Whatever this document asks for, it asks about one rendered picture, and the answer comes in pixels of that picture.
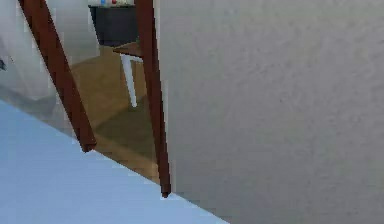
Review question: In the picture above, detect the dark grey cabinet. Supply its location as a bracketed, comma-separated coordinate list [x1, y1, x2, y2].
[88, 4, 140, 48]

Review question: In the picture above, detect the brown table with white legs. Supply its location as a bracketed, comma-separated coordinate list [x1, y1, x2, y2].
[112, 41, 144, 108]

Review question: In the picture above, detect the brown wooden door frame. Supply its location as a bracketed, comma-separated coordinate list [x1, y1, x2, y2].
[18, 0, 172, 199]

